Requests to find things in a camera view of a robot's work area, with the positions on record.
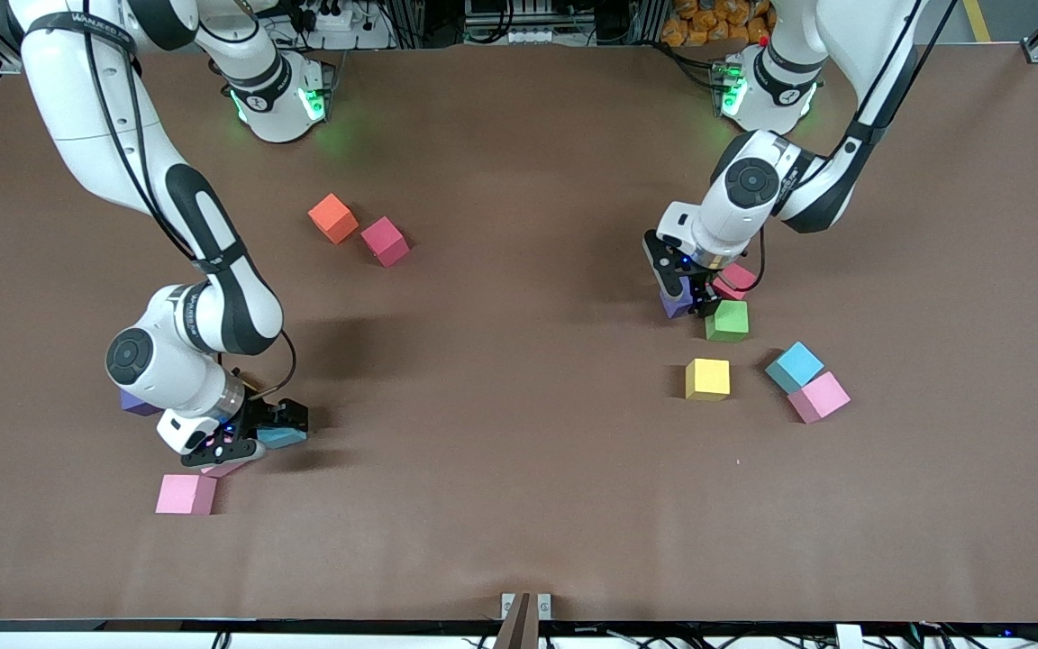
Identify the metal table edge bracket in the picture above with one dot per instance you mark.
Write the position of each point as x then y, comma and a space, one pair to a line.
508, 606

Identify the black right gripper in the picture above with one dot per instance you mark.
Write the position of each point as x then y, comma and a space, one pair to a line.
259, 414

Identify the bag of orange fruit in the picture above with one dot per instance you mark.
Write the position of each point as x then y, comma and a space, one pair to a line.
708, 22

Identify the dark pink foam block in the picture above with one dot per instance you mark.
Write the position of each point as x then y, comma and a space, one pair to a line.
737, 281
385, 242

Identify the light pink foam block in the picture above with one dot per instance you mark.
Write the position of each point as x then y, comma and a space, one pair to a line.
186, 494
818, 397
222, 470

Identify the brown wooden strut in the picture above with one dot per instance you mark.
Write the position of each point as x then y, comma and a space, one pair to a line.
519, 631

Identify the white power strip with plugs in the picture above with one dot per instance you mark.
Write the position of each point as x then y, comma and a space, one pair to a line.
332, 20

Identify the small white power strip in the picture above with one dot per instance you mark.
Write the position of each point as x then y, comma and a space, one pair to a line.
537, 36

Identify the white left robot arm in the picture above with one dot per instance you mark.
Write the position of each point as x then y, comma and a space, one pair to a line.
879, 45

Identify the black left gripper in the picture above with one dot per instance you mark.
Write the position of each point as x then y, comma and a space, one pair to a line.
706, 278

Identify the blue foam block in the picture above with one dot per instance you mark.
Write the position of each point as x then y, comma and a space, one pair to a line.
285, 439
794, 367

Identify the small white box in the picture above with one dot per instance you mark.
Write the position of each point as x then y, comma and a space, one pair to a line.
848, 638

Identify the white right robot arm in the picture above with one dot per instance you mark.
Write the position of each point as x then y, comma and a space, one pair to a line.
104, 108

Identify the purple foam block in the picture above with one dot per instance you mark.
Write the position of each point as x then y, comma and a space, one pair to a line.
133, 404
677, 302

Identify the orange foam block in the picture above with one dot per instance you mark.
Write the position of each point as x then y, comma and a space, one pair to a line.
332, 219

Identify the green foam block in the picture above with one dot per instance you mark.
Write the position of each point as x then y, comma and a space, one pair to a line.
728, 322

